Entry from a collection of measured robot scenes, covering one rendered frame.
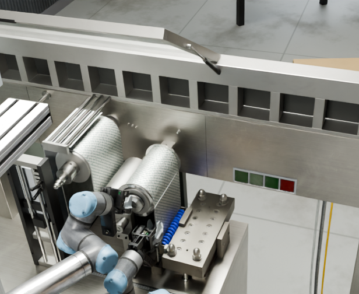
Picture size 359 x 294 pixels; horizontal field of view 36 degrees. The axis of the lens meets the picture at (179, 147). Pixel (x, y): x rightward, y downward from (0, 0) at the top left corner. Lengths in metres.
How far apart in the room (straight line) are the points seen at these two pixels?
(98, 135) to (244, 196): 1.97
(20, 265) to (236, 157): 0.97
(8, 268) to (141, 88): 0.90
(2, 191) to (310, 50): 4.01
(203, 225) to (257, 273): 1.25
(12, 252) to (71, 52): 0.86
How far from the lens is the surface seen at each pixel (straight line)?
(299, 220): 3.75
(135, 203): 1.99
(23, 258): 2.40
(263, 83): 1.94
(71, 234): 1.70
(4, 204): 2.55
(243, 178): 2.19
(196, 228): 2.19
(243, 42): 5.97
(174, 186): 2.17
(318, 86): 1.90
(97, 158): 2.06
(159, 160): 2.08
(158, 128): 2.20
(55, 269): 1.59
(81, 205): 1.67
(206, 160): 2.20
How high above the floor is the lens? 2.56
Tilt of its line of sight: 36 degrees down
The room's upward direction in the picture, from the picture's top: 4 degrees counter-clockwise
